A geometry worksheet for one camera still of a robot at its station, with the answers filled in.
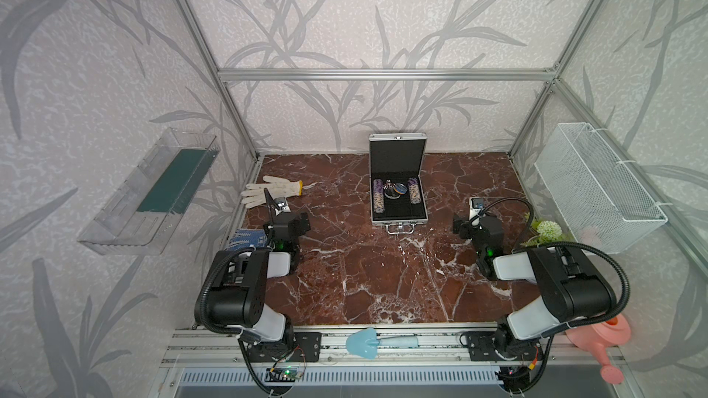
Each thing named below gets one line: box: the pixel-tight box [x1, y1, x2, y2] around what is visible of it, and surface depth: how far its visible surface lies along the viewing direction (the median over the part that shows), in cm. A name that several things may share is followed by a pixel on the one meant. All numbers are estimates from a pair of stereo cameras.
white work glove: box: [240, 175, 304, 209], surface depth 111 cm
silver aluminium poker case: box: [368, 132, 429, 235], surface depth 103 cm
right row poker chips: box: [407, 176, 422, 205], surface depth 107 cm
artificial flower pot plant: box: [520, 218, 574, 246], surface depth 82 cm
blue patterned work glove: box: [225, 228, 268, 252], surface depth 96 cm
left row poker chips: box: [372, 178, 386, 214], surface depth 104 cm
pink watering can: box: [565, 313, 632, 385], surface depth 68 cm
